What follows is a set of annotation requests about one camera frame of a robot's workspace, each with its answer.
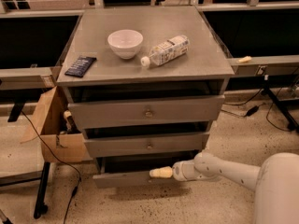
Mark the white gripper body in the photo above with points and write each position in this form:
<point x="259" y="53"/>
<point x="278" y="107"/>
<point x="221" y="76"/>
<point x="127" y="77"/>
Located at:
<point x="179" y="172"/>

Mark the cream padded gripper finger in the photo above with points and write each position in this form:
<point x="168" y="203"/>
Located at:
<point x="165" y="172"/>

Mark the grey bottom drawer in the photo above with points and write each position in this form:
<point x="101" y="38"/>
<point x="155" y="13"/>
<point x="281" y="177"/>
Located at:
<point x="134" y="170"/>

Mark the grey drawer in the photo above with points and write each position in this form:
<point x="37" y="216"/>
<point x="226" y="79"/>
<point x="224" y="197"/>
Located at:
<point x="134" y="170"/>
<point x="146" y="111"/>
<point x="146" y="144"/>

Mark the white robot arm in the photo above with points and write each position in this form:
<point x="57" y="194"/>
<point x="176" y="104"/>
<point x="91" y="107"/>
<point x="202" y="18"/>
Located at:
<point x="275" y="183"/>

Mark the grey middle drawer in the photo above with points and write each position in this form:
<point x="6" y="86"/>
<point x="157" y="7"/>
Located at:
<point x="146" y="144"/>

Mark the grey drawer cabinet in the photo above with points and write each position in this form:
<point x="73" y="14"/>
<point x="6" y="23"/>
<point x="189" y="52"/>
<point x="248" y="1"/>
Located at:
<point x="202" y="71"/>

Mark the grey top drawer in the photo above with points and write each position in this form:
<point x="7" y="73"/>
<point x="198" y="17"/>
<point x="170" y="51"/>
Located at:
<point x="146" y="111"/>

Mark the brown cardboard box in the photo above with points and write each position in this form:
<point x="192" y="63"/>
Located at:
<point x="46" y="125"/>

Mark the black stand leg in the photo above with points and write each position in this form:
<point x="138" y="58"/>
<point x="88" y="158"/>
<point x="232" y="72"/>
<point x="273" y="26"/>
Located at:
<point x="293" y="125"/>

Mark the clear plastic bottle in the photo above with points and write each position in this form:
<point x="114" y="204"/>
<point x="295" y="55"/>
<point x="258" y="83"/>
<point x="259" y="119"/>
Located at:
<point x="166" y="51"/>

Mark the small cream foam piece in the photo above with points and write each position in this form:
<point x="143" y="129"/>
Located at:
<point x="245" y="59"/>

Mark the black table leg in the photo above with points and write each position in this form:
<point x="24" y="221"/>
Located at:
<point x="41" y="208"/>

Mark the white ceramic bowl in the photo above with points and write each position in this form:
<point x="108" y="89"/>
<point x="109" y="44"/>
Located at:
<point x="125" y="43"/>

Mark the dark blue snack packet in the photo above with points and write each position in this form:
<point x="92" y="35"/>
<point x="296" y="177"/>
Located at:
<point x="80" y="66"/>

